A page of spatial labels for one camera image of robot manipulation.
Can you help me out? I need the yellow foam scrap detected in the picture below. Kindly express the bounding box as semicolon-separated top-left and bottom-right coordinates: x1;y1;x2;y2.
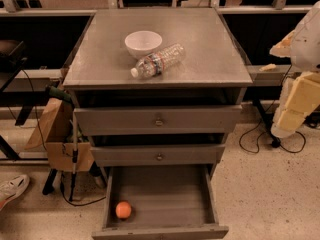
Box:
259;63;277;72

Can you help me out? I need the black table leg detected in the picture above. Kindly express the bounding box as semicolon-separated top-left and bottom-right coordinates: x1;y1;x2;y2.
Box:
253;99;281;148

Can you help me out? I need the white sneaker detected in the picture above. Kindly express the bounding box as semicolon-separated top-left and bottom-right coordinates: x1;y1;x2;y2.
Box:
0;174;30;211

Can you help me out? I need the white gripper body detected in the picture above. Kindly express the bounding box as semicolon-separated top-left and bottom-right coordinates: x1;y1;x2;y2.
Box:
271;78;296;138

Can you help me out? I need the grey top drawer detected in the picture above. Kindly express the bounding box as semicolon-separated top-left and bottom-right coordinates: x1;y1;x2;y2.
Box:
74;105;242;136

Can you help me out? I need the grey wooden drawer cabinet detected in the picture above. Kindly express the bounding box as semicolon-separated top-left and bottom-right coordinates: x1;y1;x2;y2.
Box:
62;7;254;182

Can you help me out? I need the white ceramic bowl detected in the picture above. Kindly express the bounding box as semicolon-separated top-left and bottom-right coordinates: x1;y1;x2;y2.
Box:
125;31;162;59

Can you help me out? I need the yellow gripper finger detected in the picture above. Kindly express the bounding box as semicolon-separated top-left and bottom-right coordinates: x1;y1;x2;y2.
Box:
276;110;305;131
285;72;320;114

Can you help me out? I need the grey open bottom drawer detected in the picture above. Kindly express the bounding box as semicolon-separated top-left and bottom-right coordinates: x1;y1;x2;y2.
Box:
92;165;229;240

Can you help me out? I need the orange fruit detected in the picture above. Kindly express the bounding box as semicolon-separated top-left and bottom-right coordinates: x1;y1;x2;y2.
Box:
115;201;132;219

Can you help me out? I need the clear plastic water bottle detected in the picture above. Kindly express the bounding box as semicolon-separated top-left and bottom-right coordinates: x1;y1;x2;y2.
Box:
130;43;186;79

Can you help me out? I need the grey middle drawer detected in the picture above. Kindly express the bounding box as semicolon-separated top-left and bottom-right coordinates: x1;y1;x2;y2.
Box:
91;144;225;166

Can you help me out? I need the green-handled grabber stick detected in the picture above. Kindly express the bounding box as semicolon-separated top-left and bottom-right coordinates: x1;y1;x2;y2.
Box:
46;86;78;203

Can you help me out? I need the brown cardboard box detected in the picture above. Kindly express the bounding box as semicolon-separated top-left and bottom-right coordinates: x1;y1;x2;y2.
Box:
24;97;95;173

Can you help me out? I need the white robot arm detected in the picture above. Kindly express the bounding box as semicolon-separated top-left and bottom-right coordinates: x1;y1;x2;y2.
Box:
270;1;320;138

